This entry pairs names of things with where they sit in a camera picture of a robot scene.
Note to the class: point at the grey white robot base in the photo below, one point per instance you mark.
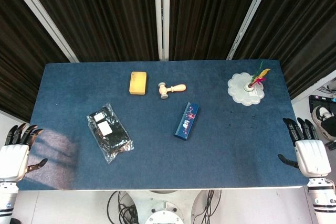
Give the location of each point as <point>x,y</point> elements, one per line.
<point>164,208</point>

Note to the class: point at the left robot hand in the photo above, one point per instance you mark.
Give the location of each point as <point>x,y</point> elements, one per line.
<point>13,155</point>

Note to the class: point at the white frame post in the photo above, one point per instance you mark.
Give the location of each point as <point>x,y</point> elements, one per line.
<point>162,16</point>
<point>249,14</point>
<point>42,14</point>

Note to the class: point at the yellow sponge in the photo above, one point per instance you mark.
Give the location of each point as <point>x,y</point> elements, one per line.
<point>138,83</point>

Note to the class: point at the black and white sneaker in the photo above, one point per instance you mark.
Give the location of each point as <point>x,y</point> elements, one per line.
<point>324,121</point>

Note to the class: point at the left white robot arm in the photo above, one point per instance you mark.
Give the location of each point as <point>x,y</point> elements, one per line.
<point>6,200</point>

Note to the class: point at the black device with buttons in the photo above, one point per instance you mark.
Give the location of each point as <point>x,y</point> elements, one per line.
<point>319,100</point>

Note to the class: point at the white scalloped plate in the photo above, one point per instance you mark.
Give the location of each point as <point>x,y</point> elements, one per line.
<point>240,90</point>

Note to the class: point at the colourful feather shuttlecock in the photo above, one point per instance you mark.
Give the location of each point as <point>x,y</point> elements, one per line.
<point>258,77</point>

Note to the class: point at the dark pleated curtain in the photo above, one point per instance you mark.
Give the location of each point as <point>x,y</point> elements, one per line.
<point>99,14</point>
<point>210,14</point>
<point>302,24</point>
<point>21,64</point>

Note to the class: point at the black item in plastic bag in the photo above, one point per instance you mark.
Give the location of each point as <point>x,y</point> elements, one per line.
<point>110,132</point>

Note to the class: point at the blue rectangular box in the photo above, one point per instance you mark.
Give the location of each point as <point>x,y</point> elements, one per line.
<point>187,121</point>

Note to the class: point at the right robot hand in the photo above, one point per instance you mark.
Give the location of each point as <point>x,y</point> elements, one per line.
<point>312,155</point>

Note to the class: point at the small wooden mallet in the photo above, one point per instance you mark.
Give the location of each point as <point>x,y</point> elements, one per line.
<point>173,88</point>

